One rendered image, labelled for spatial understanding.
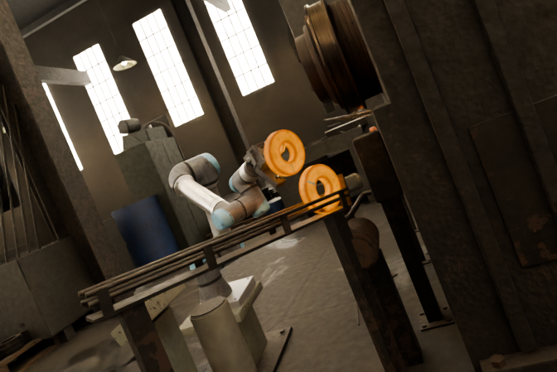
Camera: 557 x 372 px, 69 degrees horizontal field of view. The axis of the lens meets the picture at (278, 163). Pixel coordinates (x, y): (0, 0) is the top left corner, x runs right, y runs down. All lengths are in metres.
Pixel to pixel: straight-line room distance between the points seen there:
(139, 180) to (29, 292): 1.79
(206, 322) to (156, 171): 3.85
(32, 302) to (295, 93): 9.32
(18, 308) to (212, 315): 3.09
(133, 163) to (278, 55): 7.72
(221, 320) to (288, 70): 11.00
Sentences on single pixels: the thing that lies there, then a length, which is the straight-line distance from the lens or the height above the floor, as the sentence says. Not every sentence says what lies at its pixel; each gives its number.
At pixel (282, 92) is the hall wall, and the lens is 12.01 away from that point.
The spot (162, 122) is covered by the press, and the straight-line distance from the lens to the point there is 10.10.
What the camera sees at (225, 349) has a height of 0.40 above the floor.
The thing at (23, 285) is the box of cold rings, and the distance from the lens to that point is 4.06.
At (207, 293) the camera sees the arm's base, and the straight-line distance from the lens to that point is 1.93.
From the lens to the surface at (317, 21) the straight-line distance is 1.54.
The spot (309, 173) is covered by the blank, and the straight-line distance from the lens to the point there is 1.25.
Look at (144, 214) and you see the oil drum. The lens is 4.89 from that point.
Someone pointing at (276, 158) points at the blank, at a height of 0.84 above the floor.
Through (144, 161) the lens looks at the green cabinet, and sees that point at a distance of 5.05.
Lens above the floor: 0.89
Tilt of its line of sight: 3 degrees down
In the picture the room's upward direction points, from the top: 22 degrees counter-clockwise
